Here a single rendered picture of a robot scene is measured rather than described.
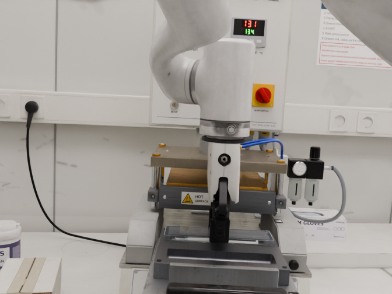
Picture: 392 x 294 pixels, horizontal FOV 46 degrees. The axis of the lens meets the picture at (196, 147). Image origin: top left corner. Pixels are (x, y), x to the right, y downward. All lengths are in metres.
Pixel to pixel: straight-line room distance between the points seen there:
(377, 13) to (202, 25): 0.33
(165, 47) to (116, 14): 0.88
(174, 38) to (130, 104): 0.85
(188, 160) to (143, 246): 0.19
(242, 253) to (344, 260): 0.72
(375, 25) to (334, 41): 1.36
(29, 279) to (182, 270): 0.47
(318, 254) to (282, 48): 0.61
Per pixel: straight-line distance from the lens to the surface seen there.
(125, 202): 1.58
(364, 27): 0.33
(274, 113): 1.13
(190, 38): 0.63
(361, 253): 1.46
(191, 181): 0.95
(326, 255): 1.41
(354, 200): 1.77
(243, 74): 0.73
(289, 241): 0.87
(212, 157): 0.73
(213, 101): 0.73
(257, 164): 0.91
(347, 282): 1.36
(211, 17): 0.61
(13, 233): 1.18
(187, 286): 0.59
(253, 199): 0.92
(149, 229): 0.86
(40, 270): 1.08
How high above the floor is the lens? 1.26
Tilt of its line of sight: 8 degrees down
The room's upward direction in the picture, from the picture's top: 3 degrees clockwise
